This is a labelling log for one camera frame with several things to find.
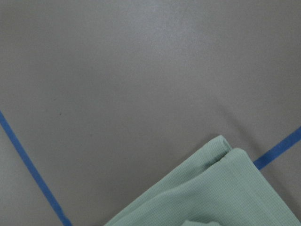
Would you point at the sage green long-sleeve shirt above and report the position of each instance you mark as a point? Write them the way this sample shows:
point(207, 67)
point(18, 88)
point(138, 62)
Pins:
point(216, 186)

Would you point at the blue tape grid lines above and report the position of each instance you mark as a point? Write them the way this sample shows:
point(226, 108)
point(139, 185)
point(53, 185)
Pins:
point(260, 163)

